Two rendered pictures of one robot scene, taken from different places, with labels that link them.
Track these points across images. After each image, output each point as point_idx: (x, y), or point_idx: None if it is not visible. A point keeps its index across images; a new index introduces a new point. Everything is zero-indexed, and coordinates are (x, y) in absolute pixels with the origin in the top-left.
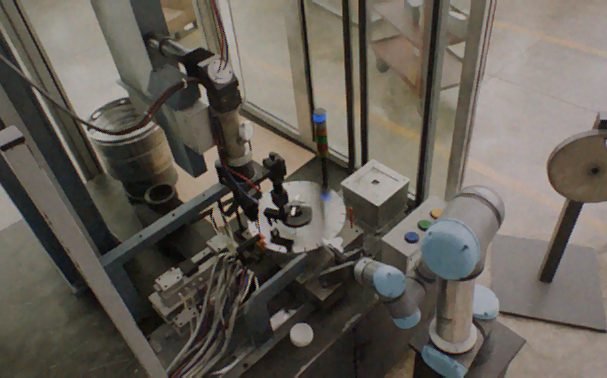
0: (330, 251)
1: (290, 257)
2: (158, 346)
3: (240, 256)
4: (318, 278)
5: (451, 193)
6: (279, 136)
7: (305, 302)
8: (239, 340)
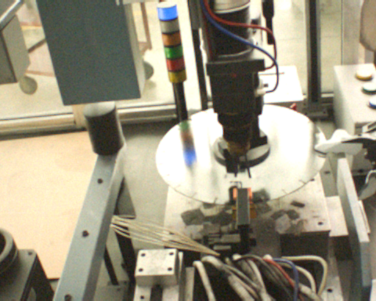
0: (352, 146)
1: (274, 215)
2: None
3: (247, 234)
4: None
5: (352, 52)
6: (41, 137)
7: (334, 263)
8: None
